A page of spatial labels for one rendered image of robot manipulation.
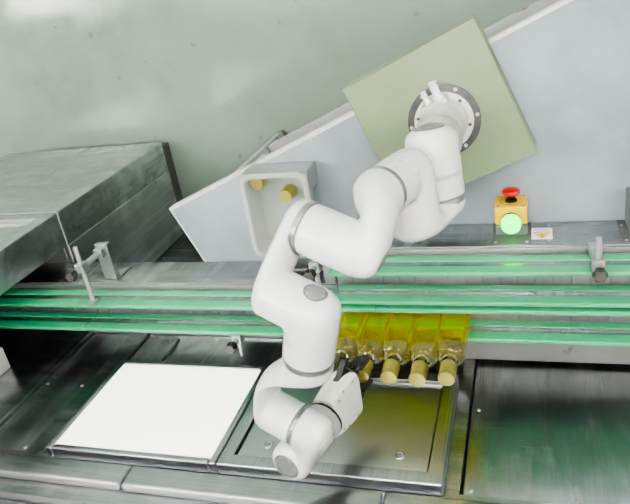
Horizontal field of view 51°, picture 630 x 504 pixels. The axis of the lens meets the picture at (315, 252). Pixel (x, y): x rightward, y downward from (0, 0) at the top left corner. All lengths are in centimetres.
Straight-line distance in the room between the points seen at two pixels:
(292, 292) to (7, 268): 109
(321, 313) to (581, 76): 82
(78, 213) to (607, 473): 158
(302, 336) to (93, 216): 133
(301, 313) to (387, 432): 55
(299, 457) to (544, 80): 92
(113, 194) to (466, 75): 129
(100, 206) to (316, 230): 134
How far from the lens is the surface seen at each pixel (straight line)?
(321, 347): 100
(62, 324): 199
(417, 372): 137
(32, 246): 200
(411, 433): 144
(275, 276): 100
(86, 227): 218
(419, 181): 108
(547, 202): 161
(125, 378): 182
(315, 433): 115
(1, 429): 190
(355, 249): 96
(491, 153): 150
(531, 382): 163
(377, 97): 149
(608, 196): 162
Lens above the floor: 223
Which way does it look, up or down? 58 degrees down
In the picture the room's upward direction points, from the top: 149 degrees counter-clockwise
